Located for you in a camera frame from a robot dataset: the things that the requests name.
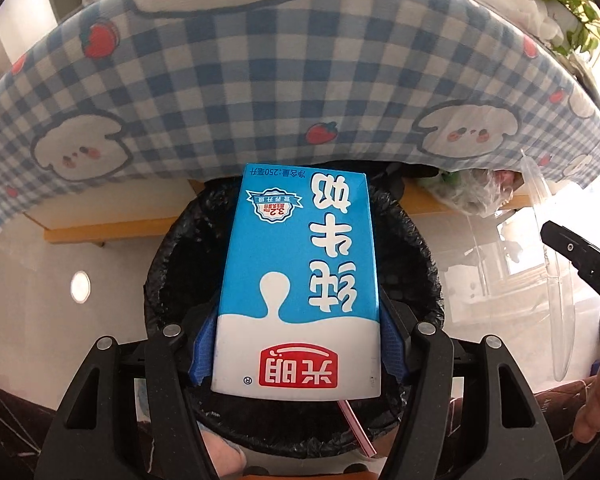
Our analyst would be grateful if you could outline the black lined trash bin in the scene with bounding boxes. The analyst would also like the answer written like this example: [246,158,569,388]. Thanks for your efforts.
[144,162,444,458]

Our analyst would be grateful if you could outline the blue white milk carton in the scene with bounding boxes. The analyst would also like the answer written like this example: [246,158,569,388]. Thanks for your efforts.
[210,161,383,460]

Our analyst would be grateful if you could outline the plastic bags under table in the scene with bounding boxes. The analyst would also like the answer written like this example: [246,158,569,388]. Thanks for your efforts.
[417,169,522,218]

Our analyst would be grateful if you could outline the white plastic bag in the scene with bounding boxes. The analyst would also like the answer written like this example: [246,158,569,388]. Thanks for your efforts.
[480,0,565,46]

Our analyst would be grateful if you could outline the blue checked bear tablecloth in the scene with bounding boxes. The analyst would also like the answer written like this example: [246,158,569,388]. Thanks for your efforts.
[0,0,600,229]

